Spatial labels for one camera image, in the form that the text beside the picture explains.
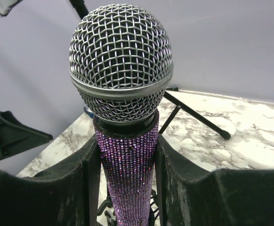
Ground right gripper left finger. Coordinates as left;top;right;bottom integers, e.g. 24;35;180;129
0;137;101;226

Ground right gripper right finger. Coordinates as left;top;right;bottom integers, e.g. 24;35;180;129
155;136;274;226

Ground blue handled pliers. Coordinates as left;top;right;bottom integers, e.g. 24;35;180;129
83;106;94;118

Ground purple glitter microphone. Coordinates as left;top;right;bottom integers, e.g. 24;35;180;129
68;2;175;226

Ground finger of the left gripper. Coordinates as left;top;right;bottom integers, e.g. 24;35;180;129
0;111;53;160

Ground black perforated music stand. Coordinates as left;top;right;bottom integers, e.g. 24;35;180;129
0;0;232;141

